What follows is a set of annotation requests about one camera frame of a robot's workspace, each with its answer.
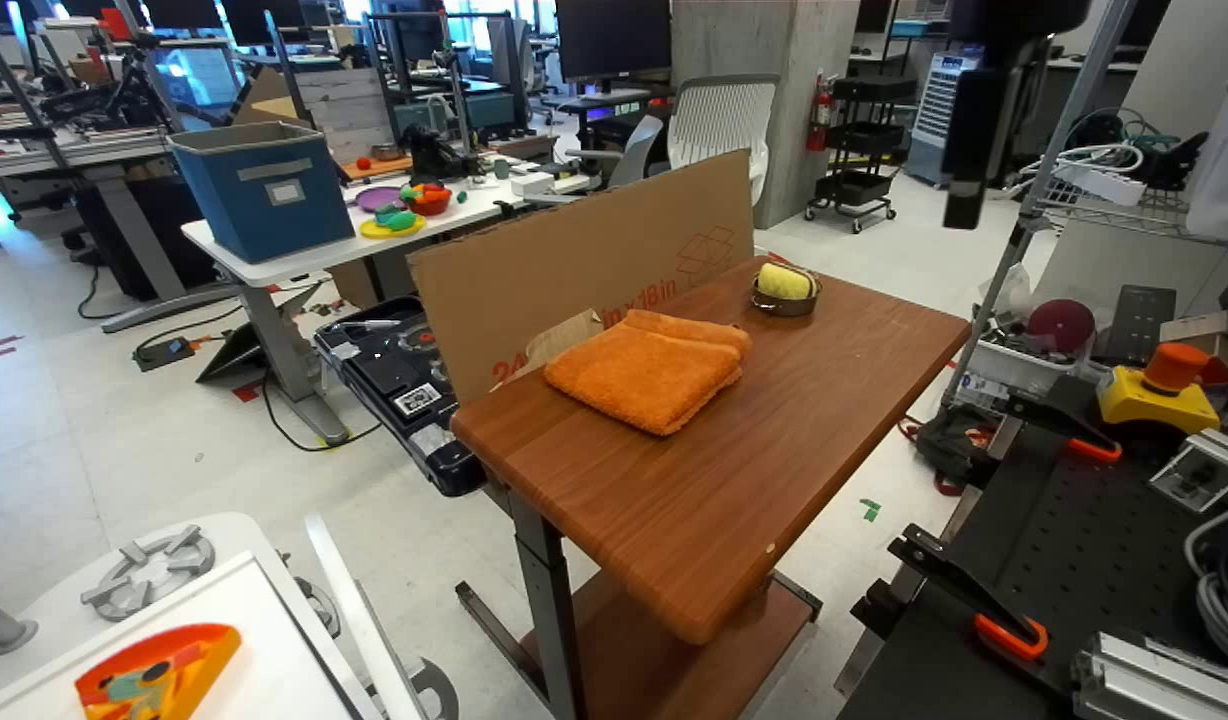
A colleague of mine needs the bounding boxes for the orange towel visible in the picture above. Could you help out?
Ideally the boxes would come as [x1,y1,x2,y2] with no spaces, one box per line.
[540,304,758,441]

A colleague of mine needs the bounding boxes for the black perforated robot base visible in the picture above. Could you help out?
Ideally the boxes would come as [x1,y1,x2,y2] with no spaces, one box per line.
[835,397,1228,720]

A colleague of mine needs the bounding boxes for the brown cardboard panel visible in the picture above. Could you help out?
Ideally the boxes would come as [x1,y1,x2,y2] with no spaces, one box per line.
[404,145,761,408]

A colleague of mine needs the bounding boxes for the wooden side table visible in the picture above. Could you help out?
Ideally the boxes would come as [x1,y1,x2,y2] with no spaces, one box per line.
[448,253,978,720]

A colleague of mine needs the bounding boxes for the dark round bowl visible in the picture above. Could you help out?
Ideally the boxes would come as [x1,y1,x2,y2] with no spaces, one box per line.
[746,274,823,323]

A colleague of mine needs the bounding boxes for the yellow sponge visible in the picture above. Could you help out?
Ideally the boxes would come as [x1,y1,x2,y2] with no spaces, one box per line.
[752,259,820,307]

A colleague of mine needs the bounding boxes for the black flat device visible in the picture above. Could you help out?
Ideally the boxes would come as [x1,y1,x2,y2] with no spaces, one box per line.
[311,294,488,499]

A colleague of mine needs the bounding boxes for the white office chair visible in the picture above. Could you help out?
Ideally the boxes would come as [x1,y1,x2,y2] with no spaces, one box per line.
[665,77,783,210]

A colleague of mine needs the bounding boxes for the colourful toy dishes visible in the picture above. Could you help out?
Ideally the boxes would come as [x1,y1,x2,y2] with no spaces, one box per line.
[350,181,455,247]

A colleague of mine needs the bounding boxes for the computer monitor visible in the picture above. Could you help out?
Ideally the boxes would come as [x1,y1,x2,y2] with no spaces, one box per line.
[552,0,677,87]

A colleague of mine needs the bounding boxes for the red fire extinguisher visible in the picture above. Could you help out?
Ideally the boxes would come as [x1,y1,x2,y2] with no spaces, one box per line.
[804,69,835,155]

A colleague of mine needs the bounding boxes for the white desk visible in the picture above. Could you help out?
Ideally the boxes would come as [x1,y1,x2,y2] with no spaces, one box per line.
[176,162,606,448]

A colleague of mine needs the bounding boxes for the blue storage bin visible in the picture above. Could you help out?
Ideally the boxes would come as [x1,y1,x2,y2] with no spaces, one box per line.
[170,119,359,267]

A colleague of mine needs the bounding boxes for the dark red round disc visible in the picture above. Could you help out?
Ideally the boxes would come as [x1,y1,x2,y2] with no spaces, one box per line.
[1021,294,1099,365]

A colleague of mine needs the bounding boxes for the black power brick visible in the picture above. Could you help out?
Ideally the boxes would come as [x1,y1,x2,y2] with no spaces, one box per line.
[134,332,198,376]

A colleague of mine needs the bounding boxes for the white toy stove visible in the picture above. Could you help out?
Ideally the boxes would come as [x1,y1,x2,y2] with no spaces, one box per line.
[0,506,465,720]

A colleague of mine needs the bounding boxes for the yellow emergency stop button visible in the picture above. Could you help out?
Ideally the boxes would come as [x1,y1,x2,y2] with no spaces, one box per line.
[1096,338,1224,441]

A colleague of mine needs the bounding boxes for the orange plastic toy piece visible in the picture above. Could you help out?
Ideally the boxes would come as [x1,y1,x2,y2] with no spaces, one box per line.
[74,619,247,720]

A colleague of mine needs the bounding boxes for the black wire shelf cart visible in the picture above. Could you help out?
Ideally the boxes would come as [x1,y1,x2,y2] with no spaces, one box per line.
[804,51,925,238]

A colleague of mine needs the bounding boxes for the orange handled black clamp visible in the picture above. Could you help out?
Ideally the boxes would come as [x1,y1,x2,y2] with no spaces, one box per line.
[884,519,1051,669]
[959,393,1128,466]

